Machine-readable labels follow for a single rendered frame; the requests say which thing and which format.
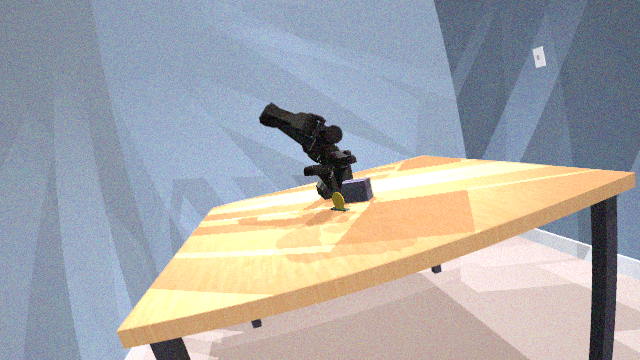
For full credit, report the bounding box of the thin gold coin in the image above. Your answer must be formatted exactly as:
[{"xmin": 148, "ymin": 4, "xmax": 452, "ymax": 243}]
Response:
[{"xmin": 332, "ymin": 192, "xmax": 345, "ymax": 209}]

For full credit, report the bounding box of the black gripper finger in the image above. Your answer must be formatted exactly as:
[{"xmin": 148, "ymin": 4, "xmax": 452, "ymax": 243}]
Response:
[
  {"xmin": 317, "ymin": 171, "xmax": 333, "ymax": 191},
  {"xmin": 332, "ymin": 166, "xmax": 348, "ymax": 189}
]

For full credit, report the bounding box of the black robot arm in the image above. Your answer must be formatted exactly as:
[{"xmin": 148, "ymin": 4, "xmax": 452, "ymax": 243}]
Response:
[{"xmin": 259, "ymin": 103, "xmax": 352, "ymax": 167}]

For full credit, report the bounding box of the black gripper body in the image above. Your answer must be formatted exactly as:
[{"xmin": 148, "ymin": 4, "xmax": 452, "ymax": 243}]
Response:
[{"xmin": 303, "ymin": 144, "xmax": 357, "ymax": 176}]

